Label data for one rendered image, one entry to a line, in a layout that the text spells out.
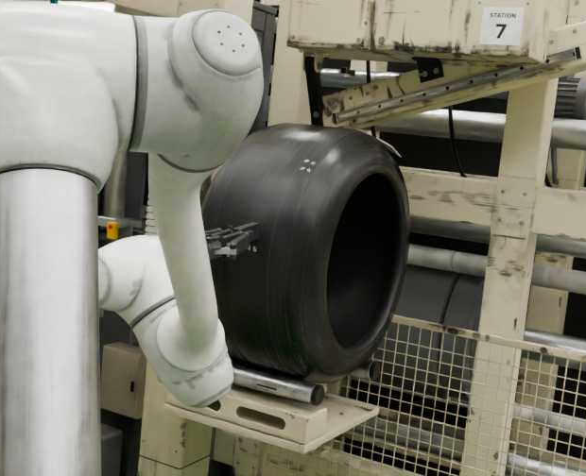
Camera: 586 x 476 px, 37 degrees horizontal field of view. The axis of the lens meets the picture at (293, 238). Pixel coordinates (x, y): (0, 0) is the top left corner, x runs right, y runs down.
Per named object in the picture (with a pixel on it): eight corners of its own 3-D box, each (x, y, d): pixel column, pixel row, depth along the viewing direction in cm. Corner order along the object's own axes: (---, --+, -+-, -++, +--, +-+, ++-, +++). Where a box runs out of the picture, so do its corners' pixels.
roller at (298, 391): (189, 365, 197) (177, 372, 193) (189, 347, 196) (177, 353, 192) (325, 401, 180) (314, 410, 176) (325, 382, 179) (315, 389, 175)
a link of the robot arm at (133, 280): (123, 252, 146) (163, 318, 144) (54, 273, 133) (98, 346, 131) (161, 217, 140) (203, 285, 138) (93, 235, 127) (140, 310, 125)
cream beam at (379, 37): (284, 46, 214) (289, -15, 212) (330, 59, 235) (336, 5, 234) (528, 57, 184) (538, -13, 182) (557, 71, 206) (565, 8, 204)
